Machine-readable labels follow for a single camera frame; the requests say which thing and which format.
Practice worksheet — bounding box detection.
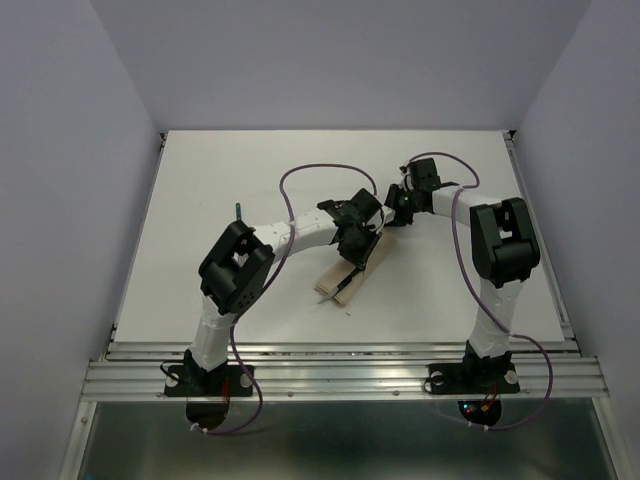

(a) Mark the silver knife teal handle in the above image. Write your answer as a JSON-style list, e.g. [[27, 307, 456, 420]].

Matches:
[[315, 262, 363, 305]]

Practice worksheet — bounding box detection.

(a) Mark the beige cloth napkin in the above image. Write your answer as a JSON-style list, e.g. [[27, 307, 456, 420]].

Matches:
[[314, 231, 397, 307]]

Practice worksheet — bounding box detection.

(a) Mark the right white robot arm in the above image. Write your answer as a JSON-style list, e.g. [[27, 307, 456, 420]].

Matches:
[[385, 152, 541, 390]]

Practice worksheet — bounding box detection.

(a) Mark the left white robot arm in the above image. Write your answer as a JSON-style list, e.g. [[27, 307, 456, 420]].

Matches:
[[185, 189, 394, 394]]

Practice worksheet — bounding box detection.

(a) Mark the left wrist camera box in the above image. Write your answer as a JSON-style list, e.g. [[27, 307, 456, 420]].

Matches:
[[380, 205, 395, 225]]

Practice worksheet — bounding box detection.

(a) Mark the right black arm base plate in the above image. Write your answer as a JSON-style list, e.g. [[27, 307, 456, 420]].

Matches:
[[423, 363, 520, 396]]

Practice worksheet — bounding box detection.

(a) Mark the aluminium rail frame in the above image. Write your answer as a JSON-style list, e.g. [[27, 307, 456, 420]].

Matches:
[[59, 129, 621, 480]]

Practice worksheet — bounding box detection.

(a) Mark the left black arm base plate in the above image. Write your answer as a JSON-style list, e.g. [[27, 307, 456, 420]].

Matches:
[[160, 364, 254, 398]]

